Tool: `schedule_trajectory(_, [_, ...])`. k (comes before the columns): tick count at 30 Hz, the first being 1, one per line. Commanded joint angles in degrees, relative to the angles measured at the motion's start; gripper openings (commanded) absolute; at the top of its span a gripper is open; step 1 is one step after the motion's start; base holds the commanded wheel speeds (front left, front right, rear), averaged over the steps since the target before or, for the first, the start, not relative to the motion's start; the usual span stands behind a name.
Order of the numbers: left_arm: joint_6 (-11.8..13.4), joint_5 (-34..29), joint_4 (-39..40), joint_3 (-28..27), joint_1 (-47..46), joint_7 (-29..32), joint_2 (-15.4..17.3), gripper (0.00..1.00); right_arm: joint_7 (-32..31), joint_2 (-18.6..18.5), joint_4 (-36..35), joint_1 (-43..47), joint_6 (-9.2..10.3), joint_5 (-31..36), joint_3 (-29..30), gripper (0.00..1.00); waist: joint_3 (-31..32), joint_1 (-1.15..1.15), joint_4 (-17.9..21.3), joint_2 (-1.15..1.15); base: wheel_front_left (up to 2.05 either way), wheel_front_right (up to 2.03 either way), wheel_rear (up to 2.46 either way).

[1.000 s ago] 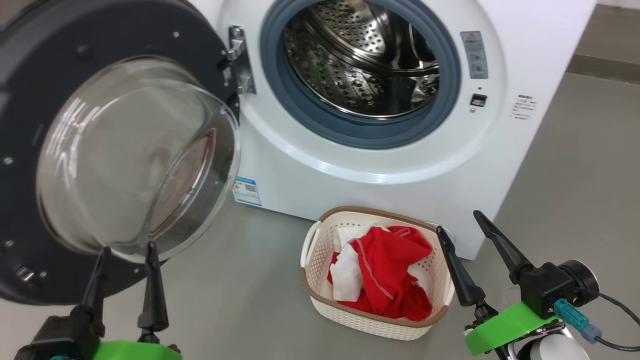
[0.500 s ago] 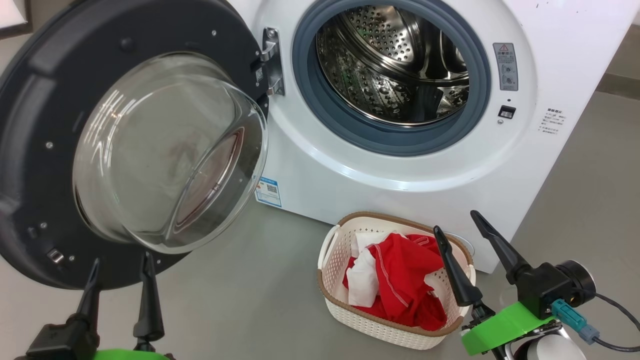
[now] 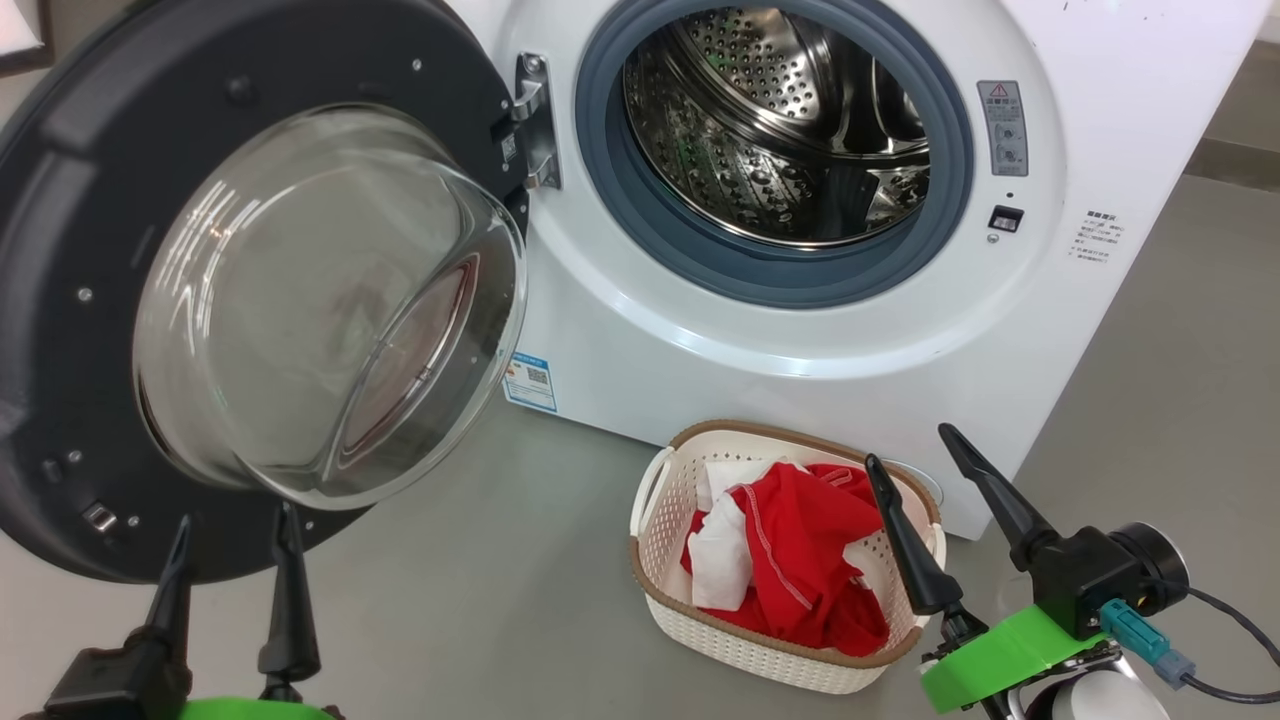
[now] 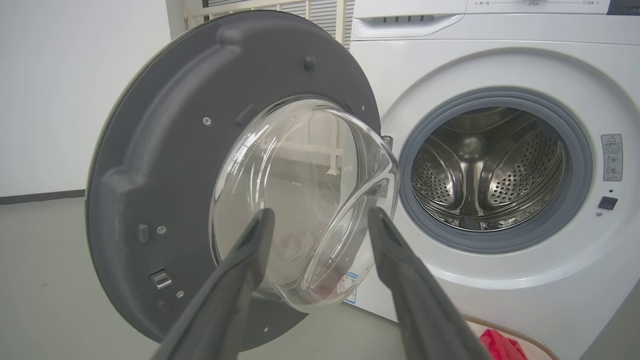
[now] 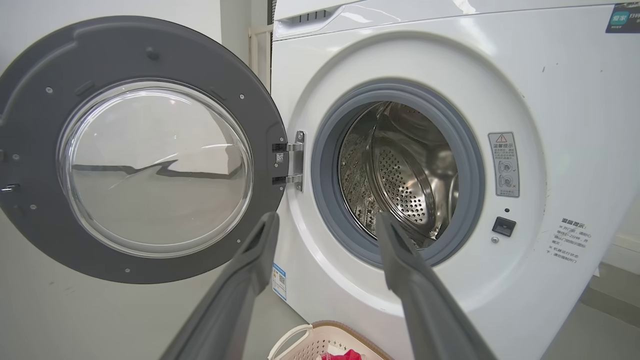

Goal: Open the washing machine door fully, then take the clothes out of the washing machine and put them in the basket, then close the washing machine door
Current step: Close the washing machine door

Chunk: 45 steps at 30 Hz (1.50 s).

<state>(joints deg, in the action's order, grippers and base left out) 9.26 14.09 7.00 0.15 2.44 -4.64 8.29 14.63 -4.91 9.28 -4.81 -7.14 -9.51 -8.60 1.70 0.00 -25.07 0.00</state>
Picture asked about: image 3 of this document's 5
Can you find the red and white garment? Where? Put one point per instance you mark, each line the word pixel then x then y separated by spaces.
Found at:
pixel 800 560

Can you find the grey rubber door gasket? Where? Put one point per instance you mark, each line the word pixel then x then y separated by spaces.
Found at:
pixel 600 150

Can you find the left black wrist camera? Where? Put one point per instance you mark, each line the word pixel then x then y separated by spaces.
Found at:
pixel 110 685

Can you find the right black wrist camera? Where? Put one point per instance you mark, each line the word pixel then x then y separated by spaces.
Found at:
pixel 1090 580

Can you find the blue energy label sticker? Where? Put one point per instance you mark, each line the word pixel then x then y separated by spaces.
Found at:
pixel 530 383

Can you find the white washing machine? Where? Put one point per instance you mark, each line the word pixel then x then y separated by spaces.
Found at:
pixel 700 380

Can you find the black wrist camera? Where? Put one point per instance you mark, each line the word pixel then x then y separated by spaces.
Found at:
pixel 1090 580
pixel 110 685

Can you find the metal door hinge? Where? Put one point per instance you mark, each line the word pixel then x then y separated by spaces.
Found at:
pixel 535 110

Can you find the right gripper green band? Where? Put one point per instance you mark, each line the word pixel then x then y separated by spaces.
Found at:
pixel 1000 660

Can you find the perforated steel washer drum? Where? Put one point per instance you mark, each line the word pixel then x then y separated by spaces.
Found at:
pixel 760 150

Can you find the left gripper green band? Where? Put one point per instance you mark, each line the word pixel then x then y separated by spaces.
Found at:
pixel 250 712

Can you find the cream perforated laundry basket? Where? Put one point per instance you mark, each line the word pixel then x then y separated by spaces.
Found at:
pixel 760 655

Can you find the dark framed white board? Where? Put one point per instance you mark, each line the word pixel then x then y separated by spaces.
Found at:
pixel 20 20

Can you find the grey warning sticker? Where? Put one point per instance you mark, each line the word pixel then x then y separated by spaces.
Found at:
pixel 1002 128

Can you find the dark grey skirting board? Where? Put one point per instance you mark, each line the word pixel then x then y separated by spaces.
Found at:
pixel 1235 165

